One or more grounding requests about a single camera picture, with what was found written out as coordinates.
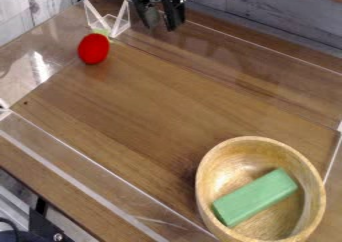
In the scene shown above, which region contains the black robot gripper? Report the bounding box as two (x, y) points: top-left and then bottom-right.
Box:
(134, 0), (186, 31)

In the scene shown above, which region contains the wooden bowl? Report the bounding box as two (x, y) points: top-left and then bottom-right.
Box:
(195, 136), (326, 242)

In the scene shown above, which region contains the red plush strawberry toy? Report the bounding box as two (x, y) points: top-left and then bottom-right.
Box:
(78, 30), (111, 65)

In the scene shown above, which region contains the black metal clamp bracket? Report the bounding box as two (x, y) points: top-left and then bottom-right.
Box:
(28, 206), (75, 242)

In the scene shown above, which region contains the clear acrylic corner bracket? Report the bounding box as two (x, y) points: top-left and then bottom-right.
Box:
(83, 0), (131, 38)

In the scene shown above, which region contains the black cable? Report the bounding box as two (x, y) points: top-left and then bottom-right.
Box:
(0, 217), (20, 242)

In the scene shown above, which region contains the clear acrylic barrier wall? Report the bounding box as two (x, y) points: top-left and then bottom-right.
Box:
(0, 2), (342, 242)

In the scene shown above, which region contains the green rectangular block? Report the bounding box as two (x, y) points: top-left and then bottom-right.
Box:
(211, 168), (298, 227)

